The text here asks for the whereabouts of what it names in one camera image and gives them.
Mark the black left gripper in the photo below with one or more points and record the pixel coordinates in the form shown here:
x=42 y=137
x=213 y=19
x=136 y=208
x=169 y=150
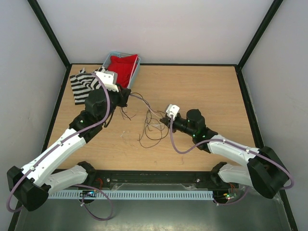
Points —
x=122 y=95

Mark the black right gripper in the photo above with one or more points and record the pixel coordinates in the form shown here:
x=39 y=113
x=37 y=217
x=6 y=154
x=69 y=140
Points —
x=166 y=120

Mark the translucent white zip tie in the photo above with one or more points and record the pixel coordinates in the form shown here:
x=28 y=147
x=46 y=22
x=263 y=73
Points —
x=133 y=68

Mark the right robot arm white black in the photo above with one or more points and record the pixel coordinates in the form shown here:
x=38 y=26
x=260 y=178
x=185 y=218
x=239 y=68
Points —
x=258 y=168

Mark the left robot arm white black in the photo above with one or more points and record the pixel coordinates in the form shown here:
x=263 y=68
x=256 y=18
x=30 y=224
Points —
x=36 y=181

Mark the light blue plastic basket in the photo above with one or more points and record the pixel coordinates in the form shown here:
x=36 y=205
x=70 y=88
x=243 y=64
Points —
x=120 y=54

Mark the red cloth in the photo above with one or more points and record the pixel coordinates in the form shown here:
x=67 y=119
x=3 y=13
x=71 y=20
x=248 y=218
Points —
x=123 y=67

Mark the black white striped cloth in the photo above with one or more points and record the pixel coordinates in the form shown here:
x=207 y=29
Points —
x=82 y=84

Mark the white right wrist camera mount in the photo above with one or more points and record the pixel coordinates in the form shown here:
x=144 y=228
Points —
x=172 y=110

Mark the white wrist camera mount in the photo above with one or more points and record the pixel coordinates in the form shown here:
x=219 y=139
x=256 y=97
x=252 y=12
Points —
x=172 y=110
x=109 y=79

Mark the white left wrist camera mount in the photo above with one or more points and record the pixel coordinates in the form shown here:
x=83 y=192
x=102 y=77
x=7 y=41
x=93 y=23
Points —
x=109 y=79

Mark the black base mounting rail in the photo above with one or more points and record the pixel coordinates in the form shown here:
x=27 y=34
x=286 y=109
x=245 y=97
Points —
x=200 y=179

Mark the black cage frame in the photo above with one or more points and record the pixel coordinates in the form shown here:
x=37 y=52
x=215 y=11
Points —
x=238 y=69

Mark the light blue slotted cable duct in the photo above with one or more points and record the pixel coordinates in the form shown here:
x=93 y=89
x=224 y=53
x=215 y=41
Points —
x=133 y=195

